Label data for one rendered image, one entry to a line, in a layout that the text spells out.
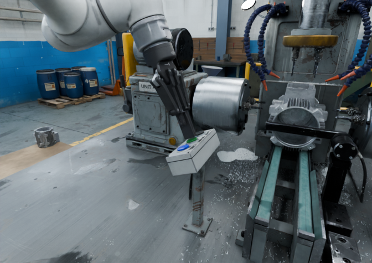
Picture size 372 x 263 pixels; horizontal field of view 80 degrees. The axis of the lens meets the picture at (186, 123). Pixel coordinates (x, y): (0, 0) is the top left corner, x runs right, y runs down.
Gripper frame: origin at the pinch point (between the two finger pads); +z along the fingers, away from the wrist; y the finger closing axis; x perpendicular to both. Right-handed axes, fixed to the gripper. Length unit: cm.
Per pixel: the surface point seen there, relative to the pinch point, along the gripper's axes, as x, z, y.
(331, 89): -35, 13, 57
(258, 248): -9.5, 32.7, -4.9
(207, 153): -3.4, 8.5, -0.6
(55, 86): 438, -110, 265
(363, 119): -40, 22, 40
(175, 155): 0.8, 4.7, -8.0
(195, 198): 5.0, 20.4, -1.2
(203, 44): 190, -100, 545
